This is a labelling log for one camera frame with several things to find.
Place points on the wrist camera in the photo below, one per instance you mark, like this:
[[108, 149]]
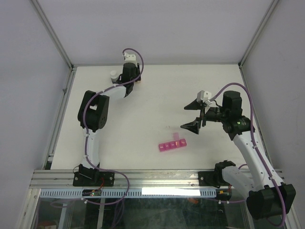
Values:
[[204, 97], [129, 57]]

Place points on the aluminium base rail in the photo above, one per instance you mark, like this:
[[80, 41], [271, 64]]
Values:
[[181, 178]]

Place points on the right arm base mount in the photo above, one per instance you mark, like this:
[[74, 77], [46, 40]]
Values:
[[226, 173]]

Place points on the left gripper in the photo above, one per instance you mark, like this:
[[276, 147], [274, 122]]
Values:
[[137, 69]]

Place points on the white capped pill bottle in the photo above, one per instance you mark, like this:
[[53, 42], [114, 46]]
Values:
[[114, 76]]

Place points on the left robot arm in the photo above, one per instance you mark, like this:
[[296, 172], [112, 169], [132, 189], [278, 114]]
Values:
[[93, 112]]

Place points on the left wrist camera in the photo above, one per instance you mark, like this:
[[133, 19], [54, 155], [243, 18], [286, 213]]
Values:
[[129, 57]]

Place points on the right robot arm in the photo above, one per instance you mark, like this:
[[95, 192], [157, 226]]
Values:
[[265, 193]]

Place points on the pink weekly pill organizer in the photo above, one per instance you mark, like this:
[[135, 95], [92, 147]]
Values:
[[176, 143]]

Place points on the white slotted cable duct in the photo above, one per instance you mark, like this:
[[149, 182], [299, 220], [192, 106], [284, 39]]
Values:
[[145, 192]]

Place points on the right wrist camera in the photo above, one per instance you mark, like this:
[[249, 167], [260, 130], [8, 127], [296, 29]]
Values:
[[204, 97]]

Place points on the aluminium frame post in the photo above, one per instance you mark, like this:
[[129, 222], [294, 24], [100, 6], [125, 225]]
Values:
[[272, 6], [51, 32]]

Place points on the left aluminium frame post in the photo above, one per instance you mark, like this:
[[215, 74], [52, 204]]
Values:
[[51, 32]]

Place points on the right aluminium frame post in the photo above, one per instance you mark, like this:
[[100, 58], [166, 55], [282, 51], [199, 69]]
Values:
[[272, 6]]

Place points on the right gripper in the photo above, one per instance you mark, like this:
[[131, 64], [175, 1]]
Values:
[[197, 106]]

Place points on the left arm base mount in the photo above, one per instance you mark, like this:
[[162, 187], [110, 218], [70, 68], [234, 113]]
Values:
[[91, 177]]

